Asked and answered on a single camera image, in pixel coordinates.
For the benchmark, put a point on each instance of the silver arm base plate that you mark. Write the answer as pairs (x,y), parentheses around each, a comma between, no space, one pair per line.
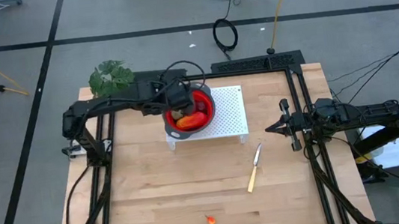
(76,151)

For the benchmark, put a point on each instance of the black perforated mount plate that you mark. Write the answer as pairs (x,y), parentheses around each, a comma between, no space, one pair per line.
(254,63)

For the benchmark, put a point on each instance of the black flat mount plate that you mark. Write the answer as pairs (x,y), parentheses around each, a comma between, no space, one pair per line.
(142,75)

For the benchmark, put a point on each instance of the black desk beam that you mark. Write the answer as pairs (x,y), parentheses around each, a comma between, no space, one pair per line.
(394,137)

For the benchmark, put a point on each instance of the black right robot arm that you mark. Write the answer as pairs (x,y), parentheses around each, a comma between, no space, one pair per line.
(365,113)

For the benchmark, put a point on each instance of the small orange toy pepper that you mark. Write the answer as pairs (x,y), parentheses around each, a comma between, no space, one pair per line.
(211,221)

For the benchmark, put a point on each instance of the green plant in white pot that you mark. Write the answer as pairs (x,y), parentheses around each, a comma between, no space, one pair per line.
(109,77)

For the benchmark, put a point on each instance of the black aluminium rig frame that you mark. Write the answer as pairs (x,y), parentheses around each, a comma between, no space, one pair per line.
(255,71)

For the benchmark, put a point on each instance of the red collapsible colander grey rim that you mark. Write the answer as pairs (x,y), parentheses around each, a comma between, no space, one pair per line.
(171,130)

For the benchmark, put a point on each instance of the white perforated metal shelf riser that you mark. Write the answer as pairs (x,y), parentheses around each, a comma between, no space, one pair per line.
(229,112)

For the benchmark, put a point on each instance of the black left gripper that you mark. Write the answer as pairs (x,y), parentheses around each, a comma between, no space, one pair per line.
(179,95)

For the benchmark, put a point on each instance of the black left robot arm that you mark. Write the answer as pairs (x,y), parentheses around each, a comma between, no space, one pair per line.
(108,105)

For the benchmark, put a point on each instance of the white box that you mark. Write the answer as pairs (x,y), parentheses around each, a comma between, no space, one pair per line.
(388,150)

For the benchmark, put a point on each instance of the red orange toy mango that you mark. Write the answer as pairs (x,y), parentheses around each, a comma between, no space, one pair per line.
(191,121)

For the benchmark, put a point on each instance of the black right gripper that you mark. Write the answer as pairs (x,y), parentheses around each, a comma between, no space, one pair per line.
(295,123)

